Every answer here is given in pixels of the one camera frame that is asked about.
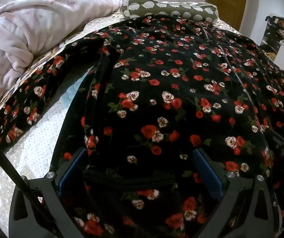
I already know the black floral garment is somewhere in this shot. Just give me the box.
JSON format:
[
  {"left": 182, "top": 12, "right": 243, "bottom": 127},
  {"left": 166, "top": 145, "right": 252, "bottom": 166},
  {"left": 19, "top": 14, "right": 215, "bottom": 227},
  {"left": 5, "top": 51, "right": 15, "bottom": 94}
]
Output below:
[{"left": 0, "top": 13, "right": 284, "bottom": 238}]

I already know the white shelf with clutter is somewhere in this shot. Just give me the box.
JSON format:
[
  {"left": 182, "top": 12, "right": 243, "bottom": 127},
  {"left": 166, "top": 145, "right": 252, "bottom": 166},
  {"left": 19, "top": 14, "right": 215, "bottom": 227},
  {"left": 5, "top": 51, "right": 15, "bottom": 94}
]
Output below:
[{"left": 260, "top": 15, "right": 284, "bottom": 80}]

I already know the black cable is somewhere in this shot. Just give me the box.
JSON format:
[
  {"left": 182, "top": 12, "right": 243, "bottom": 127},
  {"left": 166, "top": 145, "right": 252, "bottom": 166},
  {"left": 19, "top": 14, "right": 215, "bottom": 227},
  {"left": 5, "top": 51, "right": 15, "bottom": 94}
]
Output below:
[{"left": 0, "top": 131, "right": 60, "bottom": 231}]

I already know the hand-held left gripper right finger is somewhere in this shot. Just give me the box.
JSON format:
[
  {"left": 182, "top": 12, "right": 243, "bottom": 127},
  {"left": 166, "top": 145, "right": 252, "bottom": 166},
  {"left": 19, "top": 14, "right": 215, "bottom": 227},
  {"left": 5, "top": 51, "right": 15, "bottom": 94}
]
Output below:
[{"left": 193, "top": 147, "right": 275, "bottom": 238}]

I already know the wooden door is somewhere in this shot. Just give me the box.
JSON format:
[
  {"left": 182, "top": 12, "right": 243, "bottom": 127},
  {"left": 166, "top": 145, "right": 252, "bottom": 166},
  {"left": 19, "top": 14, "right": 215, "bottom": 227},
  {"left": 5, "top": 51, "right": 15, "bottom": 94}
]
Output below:
[{"left": 209, "top": 0, "right": 249, "bottom": 30}]

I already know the green patterned pillow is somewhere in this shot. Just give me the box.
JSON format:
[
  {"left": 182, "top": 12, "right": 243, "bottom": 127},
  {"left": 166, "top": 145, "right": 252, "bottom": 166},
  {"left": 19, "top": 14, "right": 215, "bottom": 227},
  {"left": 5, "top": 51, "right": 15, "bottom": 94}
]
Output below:
[{"left": 120, "top": 0, "right": 219, "bottom": 25}]

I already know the pink fleece blanket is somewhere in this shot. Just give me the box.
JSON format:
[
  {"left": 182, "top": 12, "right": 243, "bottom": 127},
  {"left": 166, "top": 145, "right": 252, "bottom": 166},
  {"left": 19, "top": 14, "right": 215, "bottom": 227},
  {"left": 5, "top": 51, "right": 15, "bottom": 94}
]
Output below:
[{"left": 0, "top": 0, "right": 124, "bottom": 124}]

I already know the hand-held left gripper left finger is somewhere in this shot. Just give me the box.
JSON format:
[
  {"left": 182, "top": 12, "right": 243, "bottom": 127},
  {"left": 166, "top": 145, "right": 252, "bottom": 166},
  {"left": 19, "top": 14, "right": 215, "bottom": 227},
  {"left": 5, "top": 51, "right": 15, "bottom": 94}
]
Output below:
[{"left": 9, "top": 147, "right": 90, "bottom": 238}]

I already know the patterned quilted bedspread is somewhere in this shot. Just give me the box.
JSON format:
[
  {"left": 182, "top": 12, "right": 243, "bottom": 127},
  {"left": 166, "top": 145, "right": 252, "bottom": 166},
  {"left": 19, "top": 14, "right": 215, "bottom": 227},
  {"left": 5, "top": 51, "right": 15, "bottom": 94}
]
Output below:
[{"left": 0, "top": 12, "right": 256, "bottom": 231}]

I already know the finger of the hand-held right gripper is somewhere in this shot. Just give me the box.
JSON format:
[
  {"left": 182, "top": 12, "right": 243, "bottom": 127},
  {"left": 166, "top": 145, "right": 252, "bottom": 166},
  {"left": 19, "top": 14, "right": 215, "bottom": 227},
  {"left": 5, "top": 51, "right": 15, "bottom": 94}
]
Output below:
[{"left": 266, "top": 124, "right": 284, "bottom": 155}]

